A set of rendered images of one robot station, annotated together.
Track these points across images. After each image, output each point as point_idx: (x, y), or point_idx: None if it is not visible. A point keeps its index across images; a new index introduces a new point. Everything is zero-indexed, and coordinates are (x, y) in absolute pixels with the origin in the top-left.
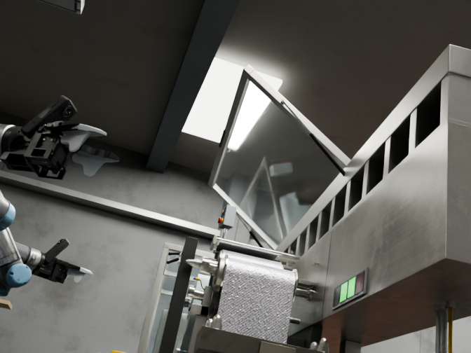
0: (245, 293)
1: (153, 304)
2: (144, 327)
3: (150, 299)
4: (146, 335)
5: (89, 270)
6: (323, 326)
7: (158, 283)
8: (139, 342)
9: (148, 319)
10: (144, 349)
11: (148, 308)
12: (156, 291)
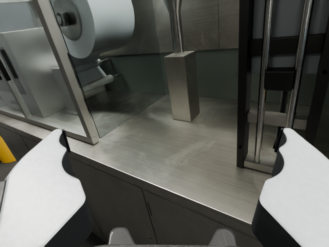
0: None
1: (61, 44)
2: (71, 82)
3: (52, 38)
4: (80, 90)
5: (296, 134)
6: None
7: (46, 6)
8: (78, 103)
9: (68, 68)
10: (86, 106)
11: (58, 54)
12: (53, 22)
